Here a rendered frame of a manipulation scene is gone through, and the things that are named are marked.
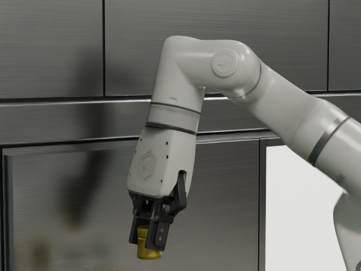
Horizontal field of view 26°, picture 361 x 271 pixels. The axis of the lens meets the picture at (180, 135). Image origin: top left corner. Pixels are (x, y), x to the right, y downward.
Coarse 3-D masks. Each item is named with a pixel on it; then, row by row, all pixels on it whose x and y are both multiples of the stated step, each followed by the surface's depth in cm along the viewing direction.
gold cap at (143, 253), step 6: (138, 228) 112; (144, 228) 111; (138, 234) 112; (144, 234) 111; (138, 240) 112; (144, 240) 111; (138, 246) 112; (144, 246) 111; (138, 252) 112; (144, 252) 111; (150, 252) 111; (156, 252) 111; (144, 258) 111; (150, 258) 111; (156, 258) 111
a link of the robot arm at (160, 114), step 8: (152, 104) 112; (160, 104) 110; (152, 112) 111; (160, 112) 110; (168, 112) 110; (176, 112) 110; (184, 112) 110; (192, 112) 111; (152, 120) 111; (160, 120) 110; (168, 120) 110; (176, 120) 110; (184, 120) 110; (192, 120) 111; (184, 128) 110; (192, 128) 111
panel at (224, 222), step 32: (32, 160) 114; (64, 160) 117; (96, 160) 120; (128, 160) 123; (224, 160) 134; (256, 160) 139; (32, 192) 114; (64, 192) 117; (96, 192) 120; (192, 192) 131; (224, 192) 135; (256, 192) 139; (32, 224) 114; (64, 224) 117; (96, 224) 120; (128, 224) 124; (192, 224) 131; (224, 224) 135; (256, 224) 140; (32, 256) 115; (64, 256) 118; (96, 256) 121; (128, 256) 124; (192, 256) 132; (224, 256) 136; (256, 256) 140
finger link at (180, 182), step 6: (180, 174) 109; (180, 180) 109; (180, 186) 108; (174, 192) 108; (180, 192) 108; (174, 198) 108; (180, 198) 107; (174, 204) 108; (180, 204) 107; (186, 204) 107; (174, 210) 108; (180, 210) 108
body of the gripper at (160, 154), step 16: (144, 128) 115; (160, 128) 111; (176, 128) 110; (144, 144) 113; (160, 144) 110; (176, 144) 108; (192, 144) 110; (144, 160) 112; (160, 160) 109; (176, 160) 108; (192, 160) 110; (128, 176) 115; (144, 176) 111; (160, 176) 108; (176, 176) 108; (144, 192) 110; (160, 192) 107
